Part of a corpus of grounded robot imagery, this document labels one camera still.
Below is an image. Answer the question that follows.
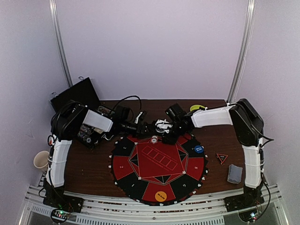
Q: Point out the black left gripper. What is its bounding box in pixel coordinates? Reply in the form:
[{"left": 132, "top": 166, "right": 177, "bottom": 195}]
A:
[{"left": 121, "top": 120, "right": 157, "bottom": 139}]

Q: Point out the white ceramic mug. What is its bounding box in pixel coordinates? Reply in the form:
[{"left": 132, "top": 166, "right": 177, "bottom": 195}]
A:
[{"left": 33, "top": 150, "right": 49, "bottom": 174}]

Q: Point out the green plastic bowl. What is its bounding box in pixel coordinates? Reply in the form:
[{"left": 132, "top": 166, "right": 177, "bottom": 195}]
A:
[{"left": 189, "top": 105, "right": 207, "bottom": 112}]

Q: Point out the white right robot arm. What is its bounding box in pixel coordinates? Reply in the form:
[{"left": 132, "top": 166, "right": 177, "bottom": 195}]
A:
[{"left": 154, "top": 98, "right": 273, "bottom": 207}]

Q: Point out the black poker chip case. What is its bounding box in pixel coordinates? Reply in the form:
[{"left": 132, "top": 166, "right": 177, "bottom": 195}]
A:
[{"left": 50, "top": 77, "right": 101, "bottom": 150}]

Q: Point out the aluminium corner post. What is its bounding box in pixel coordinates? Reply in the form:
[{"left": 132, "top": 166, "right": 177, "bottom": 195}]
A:
[
  {"left": 227, "top": 0, "right": 256, "bottom": 103},
  {"left": 49, "top": 0, "right": 73, "bottom": 88}
]

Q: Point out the round red black poker mat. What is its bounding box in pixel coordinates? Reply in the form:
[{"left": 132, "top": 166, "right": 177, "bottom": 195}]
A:
[{"left": 108, "top": 134, "right": 209, "bottom": 206}]

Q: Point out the red black triangle token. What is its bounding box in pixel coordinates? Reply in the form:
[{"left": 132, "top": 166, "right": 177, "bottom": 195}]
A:
[{"left": 216, "top": 153, "right": 228, "bottom": 165}]

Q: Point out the white poker chip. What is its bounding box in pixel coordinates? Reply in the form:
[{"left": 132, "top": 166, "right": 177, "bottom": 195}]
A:
[{"left": 151, "top": 138, "right": 158, "bottom": 144}]

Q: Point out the orange big blind button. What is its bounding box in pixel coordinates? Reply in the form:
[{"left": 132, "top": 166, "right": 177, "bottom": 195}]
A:
[{"left": 155, "top": 191, "right": 167, "bottom": 202}]

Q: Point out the grey playing card deck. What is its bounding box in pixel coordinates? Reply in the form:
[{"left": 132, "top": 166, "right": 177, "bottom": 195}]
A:
[{"left": 227, "top": 164, "right": 243, "bottom": 184}]

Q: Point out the left aluminium corner post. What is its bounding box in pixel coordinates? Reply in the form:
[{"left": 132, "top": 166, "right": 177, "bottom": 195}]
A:
[{"left": 49, "top": 0, "right": 73, "bottom": 88}]

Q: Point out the right aluminium corner post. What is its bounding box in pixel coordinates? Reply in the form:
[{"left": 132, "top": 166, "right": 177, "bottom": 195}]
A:
[{"left": 227, "top": 0, "right": 256, "bottom": 103}]

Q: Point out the blue small blind button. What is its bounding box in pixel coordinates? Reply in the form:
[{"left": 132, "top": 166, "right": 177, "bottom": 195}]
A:
[{"left": 194, "top": 145, "right": 204, "bottom": 153}]

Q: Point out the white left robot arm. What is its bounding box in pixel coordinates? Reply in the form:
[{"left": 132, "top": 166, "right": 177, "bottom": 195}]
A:
[{"left": 44, "top": 100, "right": 147, "bottom": 208}]

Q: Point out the aluminium front rail frame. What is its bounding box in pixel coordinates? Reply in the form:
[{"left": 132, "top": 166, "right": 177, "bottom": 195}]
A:
[{"left": 16, "top": 182, "right": 292, "bottom": 225}]

